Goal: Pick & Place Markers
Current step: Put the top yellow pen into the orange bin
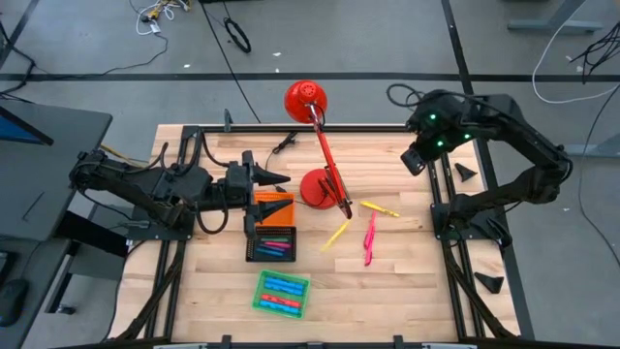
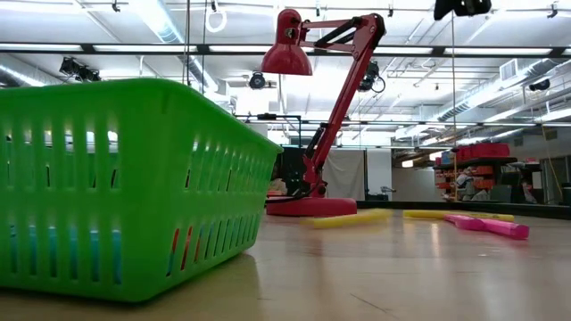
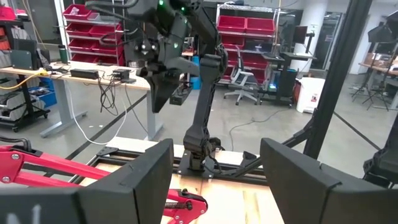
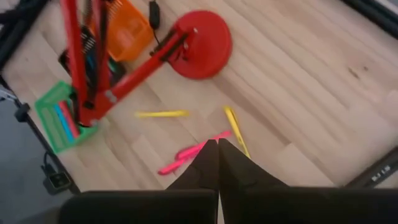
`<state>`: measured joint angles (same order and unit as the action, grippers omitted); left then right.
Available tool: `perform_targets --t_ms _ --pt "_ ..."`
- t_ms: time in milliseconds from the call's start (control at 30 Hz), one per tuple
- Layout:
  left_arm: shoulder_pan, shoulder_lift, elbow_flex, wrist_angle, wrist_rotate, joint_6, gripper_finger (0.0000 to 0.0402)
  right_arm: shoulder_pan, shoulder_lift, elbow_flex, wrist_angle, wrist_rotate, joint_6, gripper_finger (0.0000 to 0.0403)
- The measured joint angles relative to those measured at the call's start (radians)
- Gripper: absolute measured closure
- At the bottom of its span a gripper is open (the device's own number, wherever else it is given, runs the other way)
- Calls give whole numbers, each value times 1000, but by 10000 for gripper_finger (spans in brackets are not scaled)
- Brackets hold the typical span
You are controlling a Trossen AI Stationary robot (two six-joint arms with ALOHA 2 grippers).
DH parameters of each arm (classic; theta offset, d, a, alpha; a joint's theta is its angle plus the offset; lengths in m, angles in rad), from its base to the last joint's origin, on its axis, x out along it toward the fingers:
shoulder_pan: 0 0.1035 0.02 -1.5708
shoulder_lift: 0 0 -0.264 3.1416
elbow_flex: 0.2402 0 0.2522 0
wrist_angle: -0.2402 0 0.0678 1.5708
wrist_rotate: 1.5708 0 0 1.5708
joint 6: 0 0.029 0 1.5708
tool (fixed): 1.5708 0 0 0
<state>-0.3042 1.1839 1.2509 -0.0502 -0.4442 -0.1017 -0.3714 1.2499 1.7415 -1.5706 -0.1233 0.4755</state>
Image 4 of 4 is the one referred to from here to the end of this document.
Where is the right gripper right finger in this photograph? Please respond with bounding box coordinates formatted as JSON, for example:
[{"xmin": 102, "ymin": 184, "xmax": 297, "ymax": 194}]
[{"xmin": 218, "ymin": 138, "xmax": 398, "ymax": 224}]

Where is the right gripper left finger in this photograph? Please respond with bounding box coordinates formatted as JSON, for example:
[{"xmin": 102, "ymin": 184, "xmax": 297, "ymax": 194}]
[{"xmin": 58, "ymin": 139, "xmax": 220, "ymax": 224}]

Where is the pink marker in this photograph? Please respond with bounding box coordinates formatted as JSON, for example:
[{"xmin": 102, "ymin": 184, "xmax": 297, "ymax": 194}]
[
  {"xmin": 175, "ymin": 130, "xmax": 233, "ymax": 161},
  {"xmin": 157, "ymin": 149, "xmax": 203, "ymax": 176}
]

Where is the yellow marker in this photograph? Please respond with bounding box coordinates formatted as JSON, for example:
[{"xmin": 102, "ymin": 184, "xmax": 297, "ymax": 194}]
[
  {"xmin": 222, "ymin": 105, "xmax": 252, "ymax": 159},
  {"xmin": 134, "ymin": 109, "xmax": 190, "ymax": 119}
]

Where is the thick red marker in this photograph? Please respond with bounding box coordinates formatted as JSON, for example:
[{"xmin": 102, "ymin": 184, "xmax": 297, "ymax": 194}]
[{"xmin": 58, "ymin": 100, "xmax": 81, "ymax": 139}]

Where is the thick blue marker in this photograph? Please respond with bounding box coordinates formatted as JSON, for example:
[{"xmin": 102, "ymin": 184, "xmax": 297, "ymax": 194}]
[{"xmin": 52, "ymin": 104, "xmax": 76, "ymax": 144}]

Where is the green plastic basket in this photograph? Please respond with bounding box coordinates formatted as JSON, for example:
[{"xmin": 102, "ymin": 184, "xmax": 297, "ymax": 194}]
[{"xmin": 34, "ymin": 80, "xmax": 100, "ymax": 154}]

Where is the thin blue marker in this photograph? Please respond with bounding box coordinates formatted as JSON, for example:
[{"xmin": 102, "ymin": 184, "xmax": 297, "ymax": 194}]
[{"xmin": 86, "ymin": 52, "xmax": 96, "ymax": 74}]

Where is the red desk lamp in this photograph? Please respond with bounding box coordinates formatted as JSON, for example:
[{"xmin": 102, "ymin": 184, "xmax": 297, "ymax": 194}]
[{"xmin": 60, "ymin": 0, "xmax": 233, "ymax": 128}]

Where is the black plastic basket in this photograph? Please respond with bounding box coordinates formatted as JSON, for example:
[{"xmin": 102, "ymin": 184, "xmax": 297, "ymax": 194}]
[{"xmin": 58, "ymin": 26, "xmax": 127, "ymax": 88}]

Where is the orange plastic basket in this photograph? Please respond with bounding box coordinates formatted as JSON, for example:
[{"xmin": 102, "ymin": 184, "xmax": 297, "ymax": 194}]
[{"xmin": 90, "ymin": 0, "xmax": 155, "ymax": 62}]

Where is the small black camera box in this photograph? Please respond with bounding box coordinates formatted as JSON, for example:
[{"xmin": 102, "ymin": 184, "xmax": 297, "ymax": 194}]
[{"xmin": 42, "ymin": 170, "xmax": 74, "ymax": 196}]

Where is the black frame clamp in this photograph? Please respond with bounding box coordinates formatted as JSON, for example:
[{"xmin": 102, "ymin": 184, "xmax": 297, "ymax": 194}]
[{"xmin": 14, "ymin": 103, "xmax": 32, "ymax": 123}]

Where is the black lamp power cable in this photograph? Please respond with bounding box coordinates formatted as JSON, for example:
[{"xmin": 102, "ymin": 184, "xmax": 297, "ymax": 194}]
[{"xmin": 148, "ymin": 0, "xmax": 162, "ymax": 47}]

